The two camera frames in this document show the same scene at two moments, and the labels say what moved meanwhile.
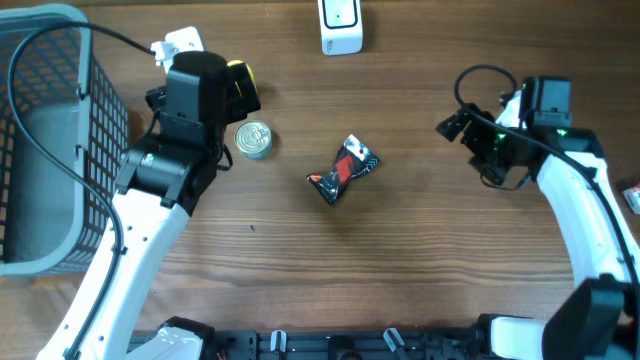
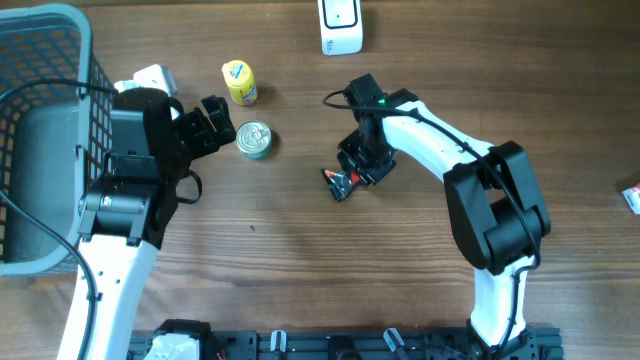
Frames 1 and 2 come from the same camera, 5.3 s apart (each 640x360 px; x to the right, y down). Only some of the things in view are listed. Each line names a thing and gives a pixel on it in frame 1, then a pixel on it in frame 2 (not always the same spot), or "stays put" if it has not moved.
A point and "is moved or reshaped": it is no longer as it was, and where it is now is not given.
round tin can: (253, 139) stays put
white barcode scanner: (341, 26) stays put
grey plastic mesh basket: (63, 131) stays put
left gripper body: (238, 104) → (195, 134)
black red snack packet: (355, 158) is moved or reshaped
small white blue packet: (632, 196) stays put
